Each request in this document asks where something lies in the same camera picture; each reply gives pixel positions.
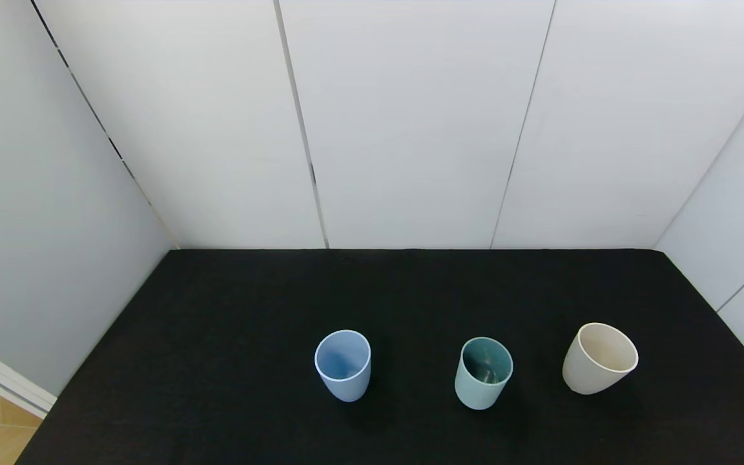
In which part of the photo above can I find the teal green plastic cup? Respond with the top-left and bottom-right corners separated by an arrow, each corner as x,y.
455,336 -> 513,410

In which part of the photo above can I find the light blue plastic cup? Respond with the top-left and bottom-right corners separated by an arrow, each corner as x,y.
315,330 -> 371,402

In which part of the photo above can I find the beige plastic cup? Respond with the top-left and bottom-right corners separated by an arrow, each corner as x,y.
563,322 -> 639,395

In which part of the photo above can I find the white wall base rail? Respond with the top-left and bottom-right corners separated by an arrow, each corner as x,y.
0,335 -> 56,419

